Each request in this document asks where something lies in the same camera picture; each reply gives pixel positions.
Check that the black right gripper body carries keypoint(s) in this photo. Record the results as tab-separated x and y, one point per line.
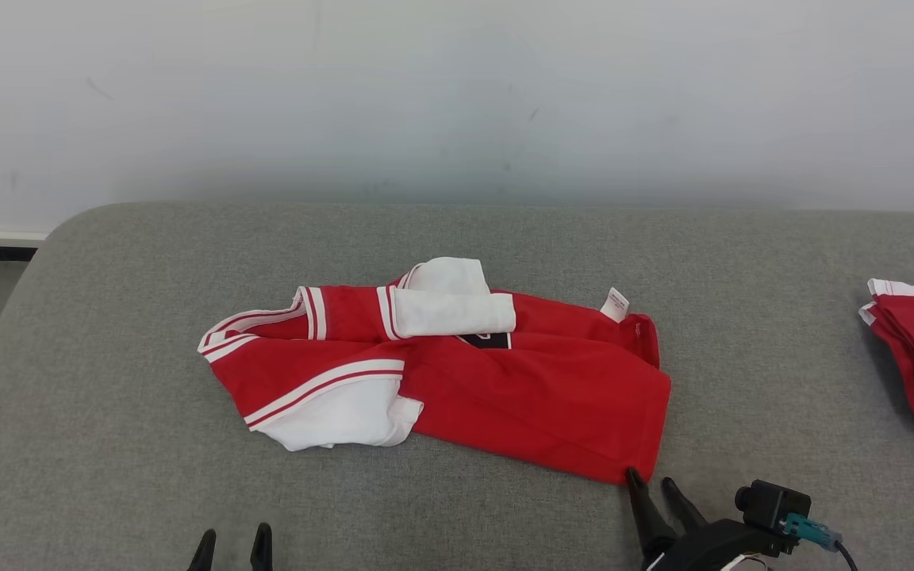
711	547

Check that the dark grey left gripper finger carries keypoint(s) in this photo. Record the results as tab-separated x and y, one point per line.
203	555
262	551

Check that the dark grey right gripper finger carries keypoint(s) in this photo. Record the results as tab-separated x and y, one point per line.
683	507
647	515

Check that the red shirt with white trim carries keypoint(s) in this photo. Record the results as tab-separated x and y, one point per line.
536	396

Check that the grey fabric sofa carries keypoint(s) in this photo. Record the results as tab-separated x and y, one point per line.
147	476

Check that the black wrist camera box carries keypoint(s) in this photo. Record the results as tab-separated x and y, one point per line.
770	503

